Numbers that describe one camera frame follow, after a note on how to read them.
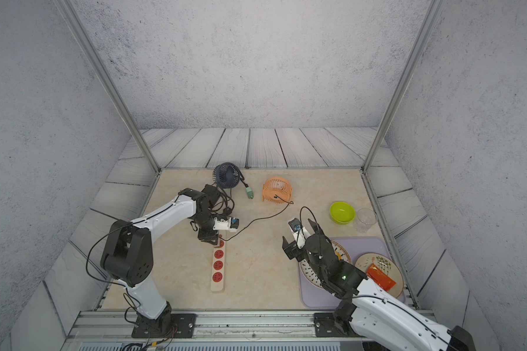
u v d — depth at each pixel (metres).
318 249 0.54
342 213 1.02
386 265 0.85
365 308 0.49
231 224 0.79
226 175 1.08
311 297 0.79
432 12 0.71
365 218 0.98
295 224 0.63
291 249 0.67
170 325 0.71
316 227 0.70
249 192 1.08
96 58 0.81
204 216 0.77
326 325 0.72
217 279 0.81
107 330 0.73
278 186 0.99
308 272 0.84
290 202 1.02
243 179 1.14
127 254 0.47
